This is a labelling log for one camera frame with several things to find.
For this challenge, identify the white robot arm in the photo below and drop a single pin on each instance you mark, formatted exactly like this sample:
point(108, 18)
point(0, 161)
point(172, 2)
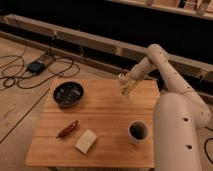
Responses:
point(177, 114)

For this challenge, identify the dark ceramic bowl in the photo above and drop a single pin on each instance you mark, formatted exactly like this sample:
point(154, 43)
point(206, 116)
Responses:
point(68, 94)

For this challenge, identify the black power adapter box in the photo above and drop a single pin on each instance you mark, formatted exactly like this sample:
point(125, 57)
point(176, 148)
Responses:
point(35, 67)

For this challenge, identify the beige sponge block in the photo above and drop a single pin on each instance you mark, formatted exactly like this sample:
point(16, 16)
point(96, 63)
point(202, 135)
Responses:
point(86, 141)

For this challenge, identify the brown bottle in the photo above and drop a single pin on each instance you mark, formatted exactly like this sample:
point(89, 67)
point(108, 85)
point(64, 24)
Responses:
point(63, 133)

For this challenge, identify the white cup dark inside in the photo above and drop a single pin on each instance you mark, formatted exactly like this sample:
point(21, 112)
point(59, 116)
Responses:
point(137, 132)

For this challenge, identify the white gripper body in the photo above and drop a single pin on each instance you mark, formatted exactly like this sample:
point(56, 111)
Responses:
point(126, 82)

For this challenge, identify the wooden shelf beam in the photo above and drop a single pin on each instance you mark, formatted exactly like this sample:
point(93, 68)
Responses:
point(186, 66)

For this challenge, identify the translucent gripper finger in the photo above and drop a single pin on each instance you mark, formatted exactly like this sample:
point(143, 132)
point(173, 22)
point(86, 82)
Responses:
point(126, 93)

